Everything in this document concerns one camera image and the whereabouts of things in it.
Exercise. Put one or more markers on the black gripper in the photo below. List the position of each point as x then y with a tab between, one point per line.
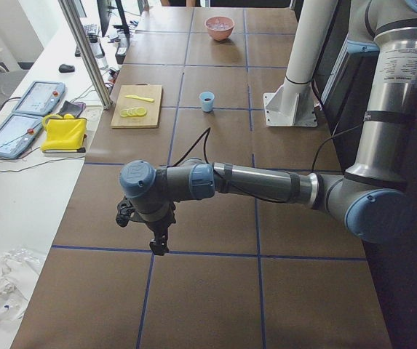
159	227

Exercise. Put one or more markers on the light blue paper cup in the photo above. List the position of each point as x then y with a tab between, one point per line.
206	106

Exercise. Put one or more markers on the pile of clear ice cubes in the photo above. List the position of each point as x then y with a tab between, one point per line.
218	25

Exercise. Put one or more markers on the wooden cutting board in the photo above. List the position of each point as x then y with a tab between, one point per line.
150	120

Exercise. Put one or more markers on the yellow cloth bag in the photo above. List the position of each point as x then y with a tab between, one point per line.
64	133

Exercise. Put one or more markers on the yellow plastic knife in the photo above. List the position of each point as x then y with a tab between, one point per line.
136	97

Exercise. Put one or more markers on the crumpled clear plastic bags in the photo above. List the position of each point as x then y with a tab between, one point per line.
20	269

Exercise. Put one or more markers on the teach pendant lower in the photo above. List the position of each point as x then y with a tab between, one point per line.
17	132

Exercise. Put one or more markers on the teach pendant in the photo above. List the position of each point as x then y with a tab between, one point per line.
17	132
40	98

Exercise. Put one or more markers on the teach pendant upper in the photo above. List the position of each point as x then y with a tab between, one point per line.
40	98

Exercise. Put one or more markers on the black computer mouse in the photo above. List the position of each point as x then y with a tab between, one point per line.
65	68

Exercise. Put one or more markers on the clear water bottle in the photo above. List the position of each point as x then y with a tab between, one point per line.
97	50

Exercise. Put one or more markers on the pink bowl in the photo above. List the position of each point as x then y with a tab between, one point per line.
220	35

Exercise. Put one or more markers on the black monitor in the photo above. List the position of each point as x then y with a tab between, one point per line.
106	8

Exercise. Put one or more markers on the aluminium frame post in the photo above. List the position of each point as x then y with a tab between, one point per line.
73	20

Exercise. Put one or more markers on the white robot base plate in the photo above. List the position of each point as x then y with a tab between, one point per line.
292	104

